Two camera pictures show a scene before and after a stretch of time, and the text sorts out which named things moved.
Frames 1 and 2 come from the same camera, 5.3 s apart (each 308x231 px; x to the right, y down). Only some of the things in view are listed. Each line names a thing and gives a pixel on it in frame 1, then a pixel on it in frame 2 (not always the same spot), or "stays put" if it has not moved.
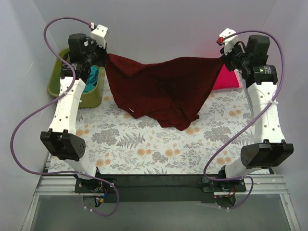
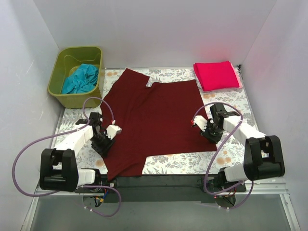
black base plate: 162,188 stays put
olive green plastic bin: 93,99 stays put
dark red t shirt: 170,91 to 147,120
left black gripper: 101,56 to 102,145
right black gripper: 227,59 to 212,135
